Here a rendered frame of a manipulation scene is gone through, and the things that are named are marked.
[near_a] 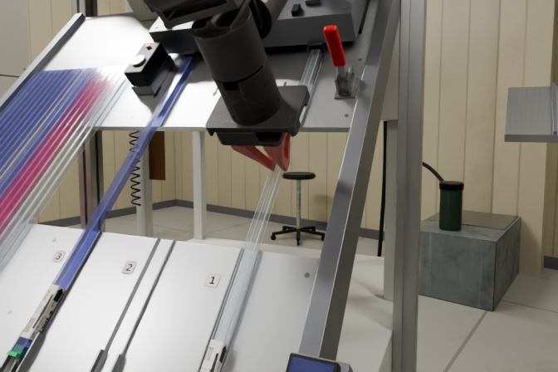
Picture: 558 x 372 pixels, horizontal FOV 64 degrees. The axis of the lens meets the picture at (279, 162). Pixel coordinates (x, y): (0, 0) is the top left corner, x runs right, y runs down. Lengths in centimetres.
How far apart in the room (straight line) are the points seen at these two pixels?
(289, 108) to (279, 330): 22
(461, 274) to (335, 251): 227
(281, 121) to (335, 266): 15
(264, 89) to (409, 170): 43
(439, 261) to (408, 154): 194
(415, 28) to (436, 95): 289
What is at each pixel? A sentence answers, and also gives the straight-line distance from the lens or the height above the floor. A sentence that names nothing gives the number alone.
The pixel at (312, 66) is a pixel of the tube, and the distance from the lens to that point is 65.
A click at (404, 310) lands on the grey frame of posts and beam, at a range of 87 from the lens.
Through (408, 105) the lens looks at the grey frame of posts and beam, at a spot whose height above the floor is 102.
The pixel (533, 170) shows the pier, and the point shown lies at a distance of 334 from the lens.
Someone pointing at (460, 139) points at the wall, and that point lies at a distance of 363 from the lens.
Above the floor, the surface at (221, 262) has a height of 84.
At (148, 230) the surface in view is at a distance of 124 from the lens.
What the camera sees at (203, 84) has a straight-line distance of 72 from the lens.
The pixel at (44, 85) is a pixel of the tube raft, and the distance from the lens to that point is 94.
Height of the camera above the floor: 99
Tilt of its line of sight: 5 degrees down
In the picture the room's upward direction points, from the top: straight up
